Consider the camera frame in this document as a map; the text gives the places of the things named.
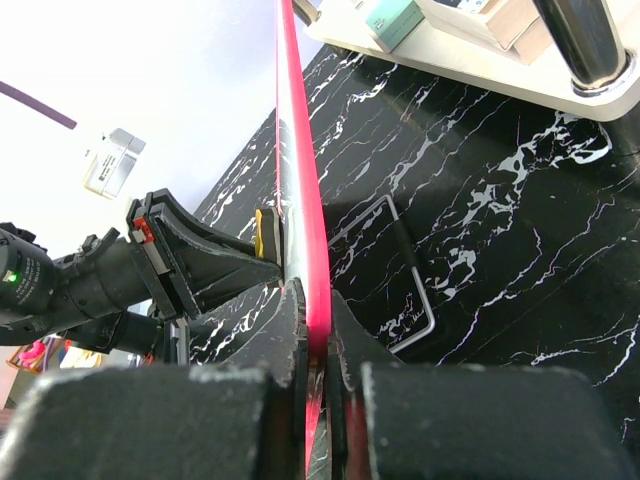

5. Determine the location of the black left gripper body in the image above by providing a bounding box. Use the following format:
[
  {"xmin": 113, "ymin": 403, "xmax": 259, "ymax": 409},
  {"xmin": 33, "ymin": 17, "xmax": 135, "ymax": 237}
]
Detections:
[{"xmin": 52, "ymin": 189, "xmax": 187, "ymax": 345}]

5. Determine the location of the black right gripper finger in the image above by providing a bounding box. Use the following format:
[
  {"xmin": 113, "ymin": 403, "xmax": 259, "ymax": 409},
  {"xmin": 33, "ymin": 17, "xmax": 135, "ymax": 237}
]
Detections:
[
  {"xmin": 186, "ymin": 259, "xmax": 282, "ymax": 315},
  {"xmin": 327, "ymin": 293, "xmax": 639, "ymax": 479},
  {"xmin": 1, "ymin": 280, "xmax": 307, "ymax": 479},
  {"xmin": 164, "ymin": 192, "xmax": 257, "ymax": 259}
]

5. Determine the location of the yellow foam whiteboard eraser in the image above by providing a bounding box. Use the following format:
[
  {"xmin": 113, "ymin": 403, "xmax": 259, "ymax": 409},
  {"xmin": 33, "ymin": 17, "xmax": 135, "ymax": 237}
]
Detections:
[{"xmin": 255, "ymin": 207, "xmax": 282, "ymax": 265}]

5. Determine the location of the pink framed whiteboard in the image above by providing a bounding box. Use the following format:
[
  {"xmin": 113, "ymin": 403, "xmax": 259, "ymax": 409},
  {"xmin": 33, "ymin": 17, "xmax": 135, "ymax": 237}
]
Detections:
[{"xmin": 276, "ymin": 1, "xmax": 332, "ymax": 479}]

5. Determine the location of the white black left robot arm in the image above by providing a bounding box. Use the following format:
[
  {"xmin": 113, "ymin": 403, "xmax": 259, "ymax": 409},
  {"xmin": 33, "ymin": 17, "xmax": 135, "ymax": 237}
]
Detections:
[{"xmin": 1, "ymin": 189, "xmax": 280, "ymax": 353}]

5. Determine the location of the teal paperback book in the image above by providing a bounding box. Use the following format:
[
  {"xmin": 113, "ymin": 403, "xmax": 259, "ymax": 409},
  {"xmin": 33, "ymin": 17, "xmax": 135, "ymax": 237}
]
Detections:
[{"xmin": 350, "ymin": 0, "xmax": 424, "ymax": 53}]

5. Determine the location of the white two tier shelf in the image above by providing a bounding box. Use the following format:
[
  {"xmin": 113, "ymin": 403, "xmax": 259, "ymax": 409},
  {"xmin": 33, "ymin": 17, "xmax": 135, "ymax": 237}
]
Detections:
[{"xmin": 292, "ymin": 0, "xmax": 640, "ymax": 123}]

